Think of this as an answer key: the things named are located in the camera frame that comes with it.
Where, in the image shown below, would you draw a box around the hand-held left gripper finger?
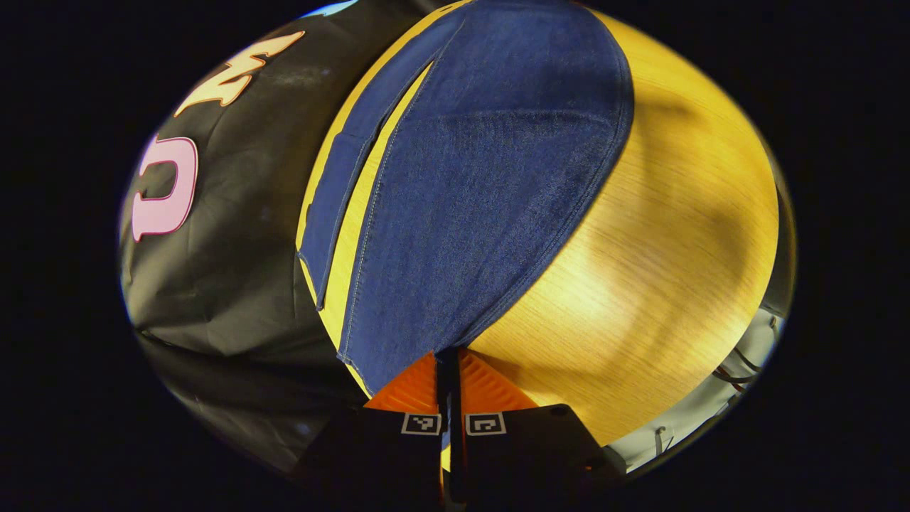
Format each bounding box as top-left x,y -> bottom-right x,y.
291,347 -> 450,507
449,347 -> 628,507

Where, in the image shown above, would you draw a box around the blue denim jeans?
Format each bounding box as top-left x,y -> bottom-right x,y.
295,0 -> 636,397

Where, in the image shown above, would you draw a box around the black backdrop cloth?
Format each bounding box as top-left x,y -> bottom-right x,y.
117,0 -> 456,477

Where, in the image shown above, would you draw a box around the dark cable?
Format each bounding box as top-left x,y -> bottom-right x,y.
713,347 -> 763,388

